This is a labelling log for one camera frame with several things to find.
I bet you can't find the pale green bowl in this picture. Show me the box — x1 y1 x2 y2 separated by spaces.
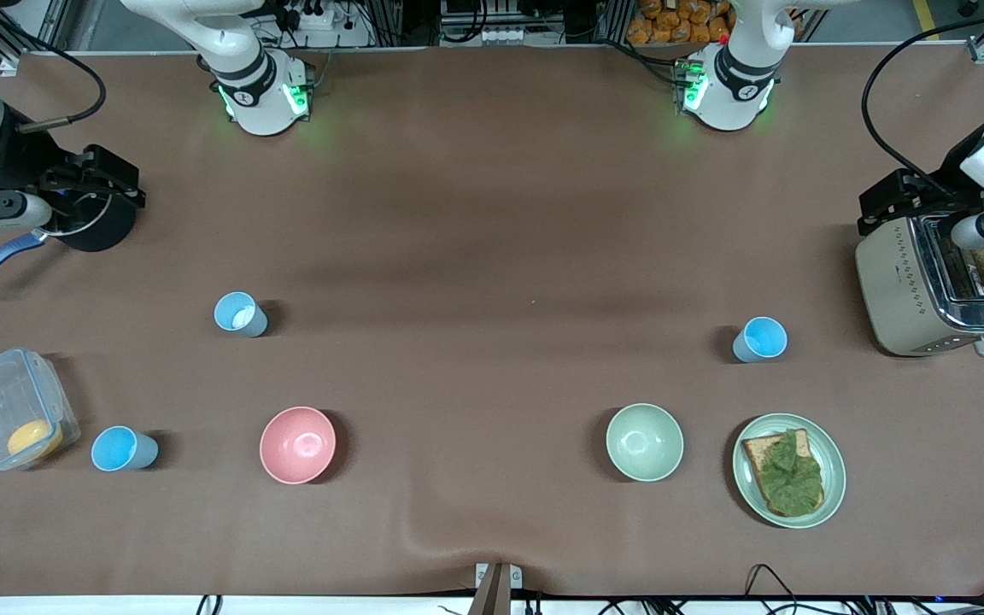
605 402 685 483

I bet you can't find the black looped cable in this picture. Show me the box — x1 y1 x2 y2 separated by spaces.
744 563 802 615

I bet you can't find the green lettuce leaf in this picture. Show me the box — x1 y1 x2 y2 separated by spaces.
755 430 825 517

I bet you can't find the brown bread slice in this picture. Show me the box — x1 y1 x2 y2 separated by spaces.
741 429 826 518

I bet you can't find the grey metal camera bracket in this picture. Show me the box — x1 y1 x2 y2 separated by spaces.
468 562 524 615

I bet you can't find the yellow round food piece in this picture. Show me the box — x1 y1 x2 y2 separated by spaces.
7 419 65 459

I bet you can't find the black pot with blue handle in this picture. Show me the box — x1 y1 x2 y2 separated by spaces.
0 184 139 294

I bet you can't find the pale green plate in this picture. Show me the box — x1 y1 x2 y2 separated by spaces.
732 413 847 530

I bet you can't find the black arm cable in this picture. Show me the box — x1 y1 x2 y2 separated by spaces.
0 13 108 134
861 12 984 196

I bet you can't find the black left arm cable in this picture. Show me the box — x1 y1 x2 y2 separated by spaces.
861 12 984 196

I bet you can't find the pile of orange bread rolls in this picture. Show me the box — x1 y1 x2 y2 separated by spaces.
626 0 733 46

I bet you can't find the light blue plastic cup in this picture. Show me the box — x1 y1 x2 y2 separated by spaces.
91 425 160 472
214 291 270 338
732 316 789 364

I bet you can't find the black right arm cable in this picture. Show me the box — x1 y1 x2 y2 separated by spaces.
0 13 108 134

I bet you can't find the pink bowl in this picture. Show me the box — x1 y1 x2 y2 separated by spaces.
259 406 337 485

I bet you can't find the silver toaster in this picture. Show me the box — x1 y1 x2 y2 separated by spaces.
854 214 984 359

